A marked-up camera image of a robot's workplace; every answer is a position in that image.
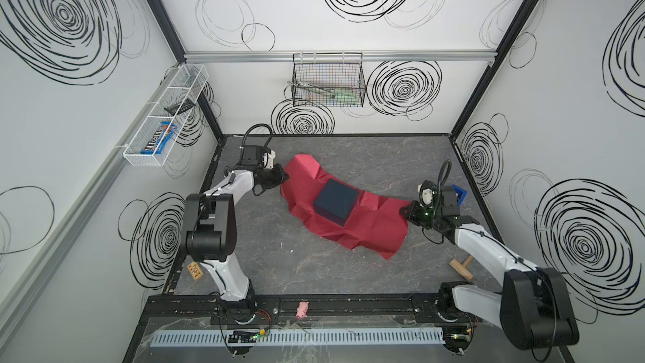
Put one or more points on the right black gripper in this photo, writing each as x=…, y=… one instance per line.
x=409, y=215

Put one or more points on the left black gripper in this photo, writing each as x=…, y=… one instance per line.
x=280, y=177

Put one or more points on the red wrapping paper sheet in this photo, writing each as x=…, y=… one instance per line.
x=374, y=224

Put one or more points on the dark blue gift box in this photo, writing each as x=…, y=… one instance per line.
x=336, y=202

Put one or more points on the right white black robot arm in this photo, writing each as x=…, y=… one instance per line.
x=533, y=308

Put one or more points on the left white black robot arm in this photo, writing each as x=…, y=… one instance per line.
x=209, y=226

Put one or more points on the blue tape dispenser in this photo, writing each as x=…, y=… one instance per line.
x=460, y=194

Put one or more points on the wooden mallet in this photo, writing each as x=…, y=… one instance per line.
x=462, y=268

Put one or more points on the metal tongs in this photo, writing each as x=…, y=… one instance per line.
x=312, y=89

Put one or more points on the green item in basket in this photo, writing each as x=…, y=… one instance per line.
x=347, y=97

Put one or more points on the wooden stamped tile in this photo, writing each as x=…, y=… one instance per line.
x=195, y=270

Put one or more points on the blue candy packet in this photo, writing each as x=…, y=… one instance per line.
x=158, y=140

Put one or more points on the small pink pig figure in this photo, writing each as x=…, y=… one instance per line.
x=302, y=310

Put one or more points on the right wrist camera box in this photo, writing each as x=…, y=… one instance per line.
x=430, y=194

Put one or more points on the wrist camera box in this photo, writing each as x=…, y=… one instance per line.
x=430, y=194
x=253, y=157

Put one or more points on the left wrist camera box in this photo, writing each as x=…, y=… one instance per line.
x=253, y=157

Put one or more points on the black wire wall basket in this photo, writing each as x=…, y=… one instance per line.
x=328, y=70

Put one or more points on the grey slotted cable duct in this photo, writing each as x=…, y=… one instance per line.
x=300, y=337

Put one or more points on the white wire wall shelf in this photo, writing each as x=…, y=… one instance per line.
x=179, y=83

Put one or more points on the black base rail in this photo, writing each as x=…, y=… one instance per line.
x=421, y=308

